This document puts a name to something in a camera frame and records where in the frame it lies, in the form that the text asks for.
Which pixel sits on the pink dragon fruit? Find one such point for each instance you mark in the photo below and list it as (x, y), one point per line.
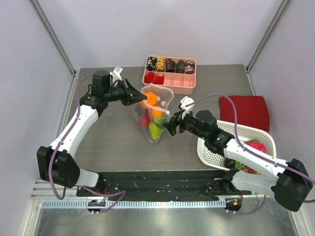
(256, 144)

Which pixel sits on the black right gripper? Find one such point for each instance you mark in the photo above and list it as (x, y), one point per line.
(177, 123)

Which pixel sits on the pink divided organizer box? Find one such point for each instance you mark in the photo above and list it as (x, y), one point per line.
(179, 83)

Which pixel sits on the green pear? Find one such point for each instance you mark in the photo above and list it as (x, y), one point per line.
(155, 131)

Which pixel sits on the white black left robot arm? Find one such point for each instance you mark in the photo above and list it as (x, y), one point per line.
(56, 162)

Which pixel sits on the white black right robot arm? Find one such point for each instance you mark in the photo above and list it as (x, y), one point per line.
(286, 181)

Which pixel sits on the dark brown sock roll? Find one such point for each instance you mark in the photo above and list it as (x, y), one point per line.
(170, 65)

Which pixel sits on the black pink floral roll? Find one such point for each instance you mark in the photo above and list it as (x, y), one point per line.
(190, 67)

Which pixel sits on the folded red cloth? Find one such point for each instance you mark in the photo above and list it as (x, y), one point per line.
(251, 111)

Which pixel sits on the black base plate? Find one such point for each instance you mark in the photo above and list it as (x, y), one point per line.
(166, 186)

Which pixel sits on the red item compartment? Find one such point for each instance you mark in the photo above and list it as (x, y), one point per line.
(159, 80)
(149, 78)

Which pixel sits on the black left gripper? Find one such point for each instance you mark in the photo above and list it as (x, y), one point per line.
(137, 96)

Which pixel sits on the yellow black patterned roll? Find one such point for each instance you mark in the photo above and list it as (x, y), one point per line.
(161, 64)

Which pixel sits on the red item left compartment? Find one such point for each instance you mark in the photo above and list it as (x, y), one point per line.
(149, 78)

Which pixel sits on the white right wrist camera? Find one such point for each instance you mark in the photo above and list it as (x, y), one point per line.
(186, 106)

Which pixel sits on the orange green mango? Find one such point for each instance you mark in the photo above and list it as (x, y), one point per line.
(158, 115)

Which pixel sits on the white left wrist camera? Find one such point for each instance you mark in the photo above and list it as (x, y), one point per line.
(116, 73)

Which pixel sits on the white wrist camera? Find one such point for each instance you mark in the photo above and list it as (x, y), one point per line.
(186, 106)
(116, 73)

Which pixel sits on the clear polka dot zip bag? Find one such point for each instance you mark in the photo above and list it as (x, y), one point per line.
(164, 96)

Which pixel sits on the purple grape bunch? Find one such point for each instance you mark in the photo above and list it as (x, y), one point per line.
(249, 170)

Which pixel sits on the black floral sock roll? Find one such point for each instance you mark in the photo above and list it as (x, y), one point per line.
(151, 63)

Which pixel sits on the orange tangerine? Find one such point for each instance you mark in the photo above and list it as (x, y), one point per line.
(151, 100)

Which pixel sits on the white slotted cable duct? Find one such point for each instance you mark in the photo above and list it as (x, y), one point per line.
(100, 204)

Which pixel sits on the black dotted sock roll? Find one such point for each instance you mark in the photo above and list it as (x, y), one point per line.
(180, 67)

